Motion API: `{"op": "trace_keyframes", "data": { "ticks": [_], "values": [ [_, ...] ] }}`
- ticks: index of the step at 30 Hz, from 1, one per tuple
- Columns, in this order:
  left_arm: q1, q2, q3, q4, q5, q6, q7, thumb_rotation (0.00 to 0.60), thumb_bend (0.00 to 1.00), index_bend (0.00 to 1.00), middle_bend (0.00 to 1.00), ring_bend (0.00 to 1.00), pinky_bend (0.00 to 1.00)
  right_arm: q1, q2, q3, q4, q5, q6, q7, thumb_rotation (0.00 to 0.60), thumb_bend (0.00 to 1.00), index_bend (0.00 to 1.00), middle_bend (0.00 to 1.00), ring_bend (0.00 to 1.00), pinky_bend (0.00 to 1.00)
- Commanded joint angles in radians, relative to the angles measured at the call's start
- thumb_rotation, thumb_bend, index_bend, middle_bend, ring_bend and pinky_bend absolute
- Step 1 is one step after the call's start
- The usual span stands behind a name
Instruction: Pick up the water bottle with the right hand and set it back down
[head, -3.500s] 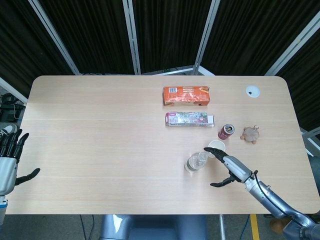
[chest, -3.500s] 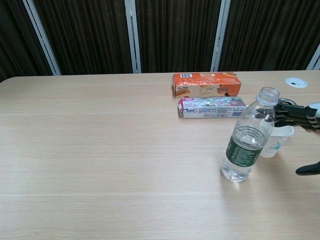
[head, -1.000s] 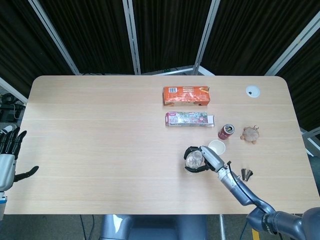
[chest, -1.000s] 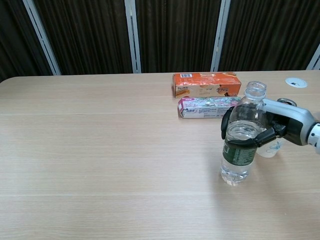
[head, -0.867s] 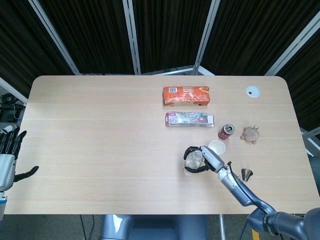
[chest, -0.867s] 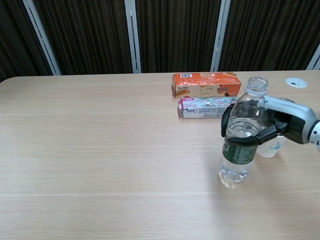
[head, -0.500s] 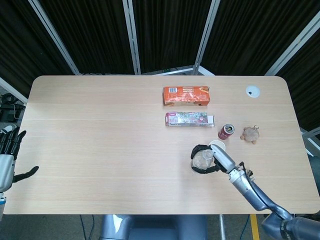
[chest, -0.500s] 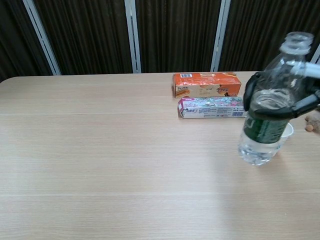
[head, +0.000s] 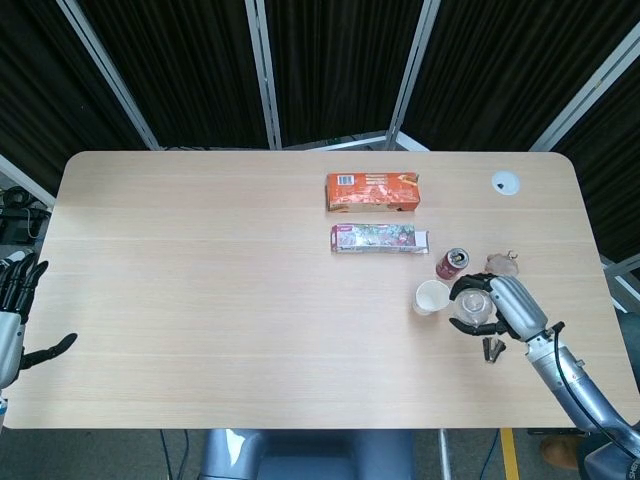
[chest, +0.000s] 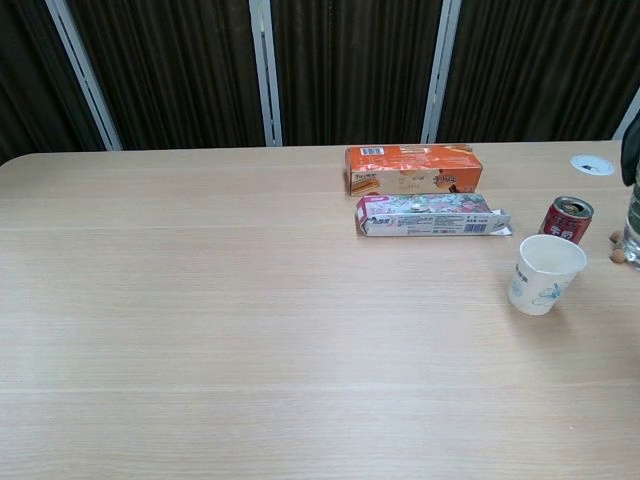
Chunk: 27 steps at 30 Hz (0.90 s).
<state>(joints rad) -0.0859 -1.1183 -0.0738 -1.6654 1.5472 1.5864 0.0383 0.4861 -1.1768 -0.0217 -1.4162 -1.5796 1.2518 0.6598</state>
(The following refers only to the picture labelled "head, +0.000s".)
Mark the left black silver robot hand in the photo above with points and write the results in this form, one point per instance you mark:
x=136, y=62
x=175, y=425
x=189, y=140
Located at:
x=10, y=345

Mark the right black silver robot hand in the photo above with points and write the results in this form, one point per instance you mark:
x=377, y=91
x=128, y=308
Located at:
x=520, y=307

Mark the clear plastic bottle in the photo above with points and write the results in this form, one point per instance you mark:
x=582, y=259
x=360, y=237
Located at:
x=472, y=306

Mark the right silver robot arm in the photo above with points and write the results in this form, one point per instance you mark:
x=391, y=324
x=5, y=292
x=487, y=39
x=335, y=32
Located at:
x=575, y=390

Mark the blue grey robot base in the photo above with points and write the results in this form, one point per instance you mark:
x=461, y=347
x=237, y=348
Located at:
x=305, y=457

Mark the white paper cup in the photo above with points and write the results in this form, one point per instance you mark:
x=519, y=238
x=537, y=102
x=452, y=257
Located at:
x=431, y=296

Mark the brown turtle plush toy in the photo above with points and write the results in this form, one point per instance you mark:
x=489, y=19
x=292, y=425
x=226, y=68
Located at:
x=502, y=265

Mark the red soda can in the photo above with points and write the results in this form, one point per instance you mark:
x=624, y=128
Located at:
x=449, y=267

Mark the white sneaker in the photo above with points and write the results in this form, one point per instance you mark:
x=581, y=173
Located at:
x=12, y=256

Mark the black equipment box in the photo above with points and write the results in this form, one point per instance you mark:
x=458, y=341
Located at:
x=17, y=220

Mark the pink white carton box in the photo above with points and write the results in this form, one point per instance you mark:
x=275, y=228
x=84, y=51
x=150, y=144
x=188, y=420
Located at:
x=377, y=239

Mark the black fabric partition panel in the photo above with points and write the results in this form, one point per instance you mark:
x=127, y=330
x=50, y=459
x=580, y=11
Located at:
x=45, y=90
x=610, y=175
x=180, y=70
x=340, y=65
x=510, y=65

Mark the white table leg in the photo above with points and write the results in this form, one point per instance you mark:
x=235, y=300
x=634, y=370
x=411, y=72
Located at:
x=446, y=455

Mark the orange snack box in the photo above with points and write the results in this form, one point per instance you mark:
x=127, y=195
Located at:
x=372, y=192

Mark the silver partition post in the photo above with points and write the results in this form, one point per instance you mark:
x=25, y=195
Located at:
x=25, y=180
x=265, y=75
x=107, y=75
x=585, y=92
x=412, y=75

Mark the silver partition foot rail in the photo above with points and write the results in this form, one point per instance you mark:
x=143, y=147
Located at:
x=370, y=140

